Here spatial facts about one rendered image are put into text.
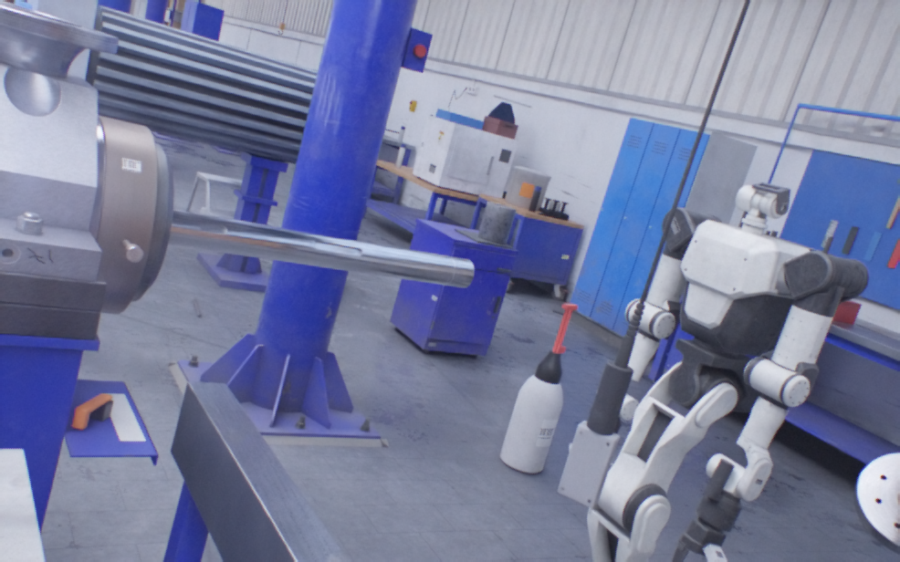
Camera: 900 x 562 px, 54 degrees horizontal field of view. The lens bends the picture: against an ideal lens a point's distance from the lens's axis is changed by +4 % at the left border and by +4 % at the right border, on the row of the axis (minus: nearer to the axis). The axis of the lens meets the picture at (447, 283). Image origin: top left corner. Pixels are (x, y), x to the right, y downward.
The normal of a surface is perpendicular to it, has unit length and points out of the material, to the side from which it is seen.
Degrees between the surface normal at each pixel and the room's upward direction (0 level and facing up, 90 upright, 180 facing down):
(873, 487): 49
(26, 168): 45
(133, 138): 24
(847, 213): 90
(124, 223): 80
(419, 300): 90
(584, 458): 90
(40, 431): 90
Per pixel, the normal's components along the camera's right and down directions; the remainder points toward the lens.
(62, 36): 0.66, 0.33
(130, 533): 0.27, -0.94
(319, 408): -0.60, 0.00
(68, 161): 0.54, -0.44
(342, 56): -0.40, 0.07
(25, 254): 0.49, 0.31
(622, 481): -0.65, -0.50
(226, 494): -0.83, -0.12
